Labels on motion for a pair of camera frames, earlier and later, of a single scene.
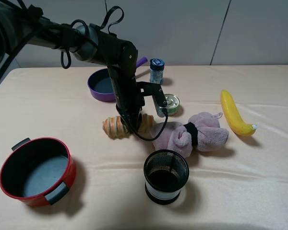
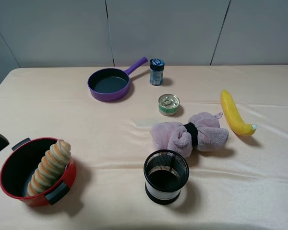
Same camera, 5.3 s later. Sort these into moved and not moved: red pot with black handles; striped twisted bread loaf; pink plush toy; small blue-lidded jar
Moved: striped twisted bread loaf
Not moved: pink plush toy; red pot with black handles; small blue-lidded jar
